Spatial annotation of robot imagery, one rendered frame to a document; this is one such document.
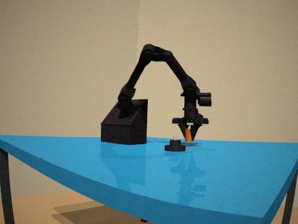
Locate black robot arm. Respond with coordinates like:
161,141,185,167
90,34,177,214
117,44,212,117

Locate orange knob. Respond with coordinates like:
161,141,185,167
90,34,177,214
185,128,193,142

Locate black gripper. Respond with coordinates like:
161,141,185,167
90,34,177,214
172,105,209,139

